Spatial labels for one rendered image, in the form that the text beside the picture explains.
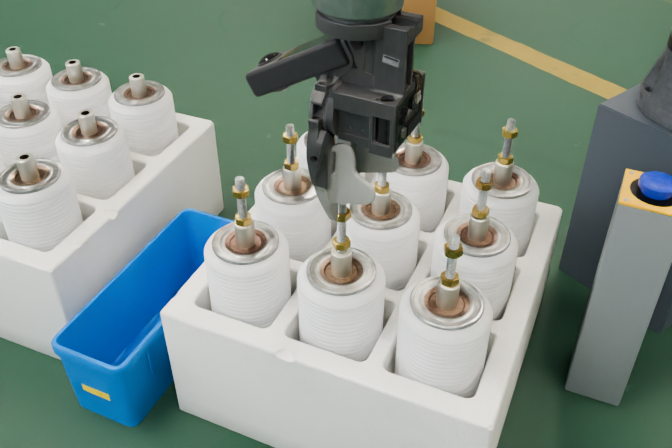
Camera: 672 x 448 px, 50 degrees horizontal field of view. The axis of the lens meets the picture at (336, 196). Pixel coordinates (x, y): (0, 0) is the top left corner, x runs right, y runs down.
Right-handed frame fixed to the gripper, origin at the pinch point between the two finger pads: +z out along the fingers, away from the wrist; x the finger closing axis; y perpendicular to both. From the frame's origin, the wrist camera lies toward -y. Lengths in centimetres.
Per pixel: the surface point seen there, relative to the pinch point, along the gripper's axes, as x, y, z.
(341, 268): -0.9, 1.1, 8.5
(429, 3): 109, -29, 24
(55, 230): -3.5, -38.4, 15.8
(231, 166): 42, -43, 35
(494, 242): 11.8, 14.1, 9.8
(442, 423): -7.0, 15.5, 18.8
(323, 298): -4.3, 0.7, 10.2
